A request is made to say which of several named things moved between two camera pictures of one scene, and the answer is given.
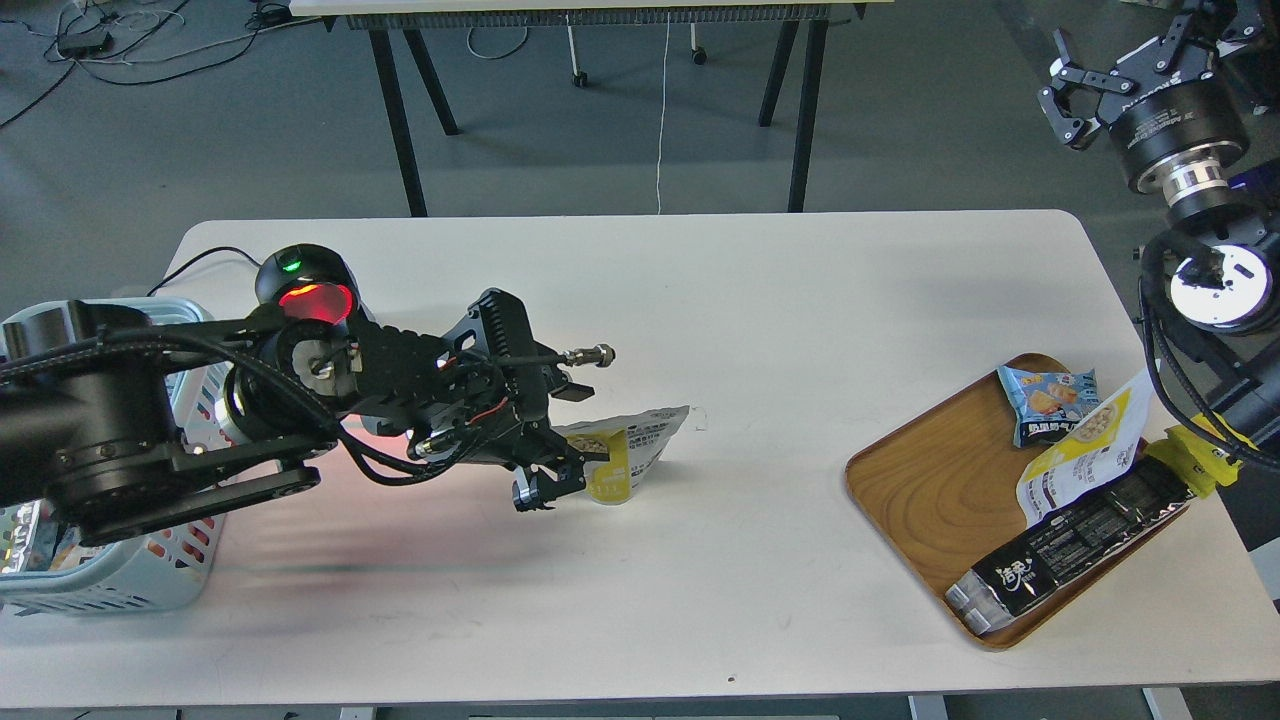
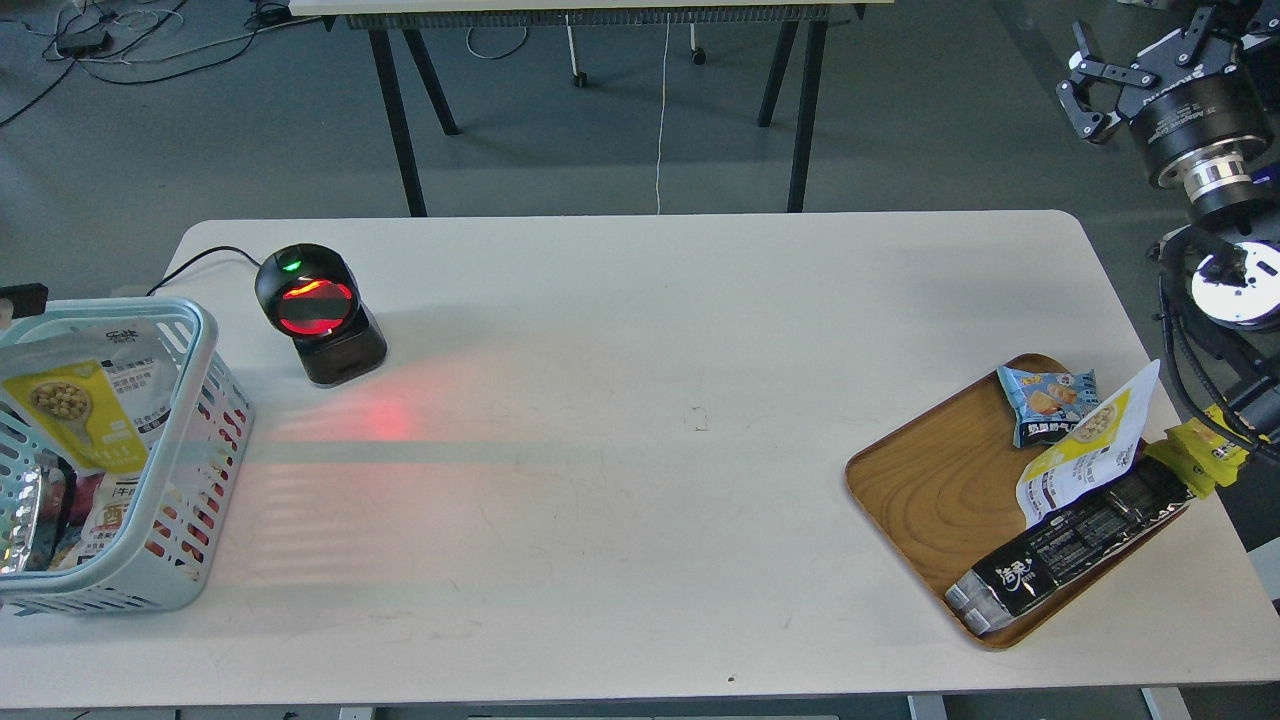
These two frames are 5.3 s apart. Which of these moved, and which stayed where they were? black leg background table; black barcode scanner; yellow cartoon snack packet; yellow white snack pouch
Moved: yellow white snack pouch
Stayed: yellow cartoon snack packet; black leg background table; black barcode scanner
